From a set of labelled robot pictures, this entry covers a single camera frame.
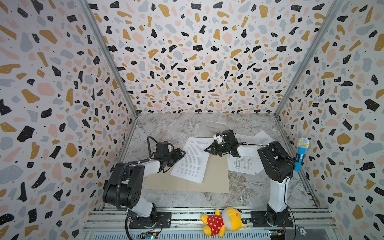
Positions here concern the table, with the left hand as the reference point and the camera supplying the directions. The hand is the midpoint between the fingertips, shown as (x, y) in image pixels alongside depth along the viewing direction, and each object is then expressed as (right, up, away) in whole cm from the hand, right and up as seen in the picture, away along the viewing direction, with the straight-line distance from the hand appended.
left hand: (182, 153), depth 92 cm
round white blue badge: (+60, -34, -21) cm, 72 cm away
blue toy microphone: (+62, +8, -18) cm, 65 cm away
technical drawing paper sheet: (+39, -7, +2) cm, 40 cm away
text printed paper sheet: (+6, -7, -1) cm, 9 cm away
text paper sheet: (+54, +8, +15) cm, 57 cm away
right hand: (+12, +4, -1) cm, 13 cm away
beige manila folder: (+20, -14, -5) cm, 25 cm away
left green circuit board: (-13, -35, -22) cm, 43 cm away
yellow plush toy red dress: (+25, -25, -25) cm, 43 cm away
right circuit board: (+48, -35, -21) cm, 63 cm away
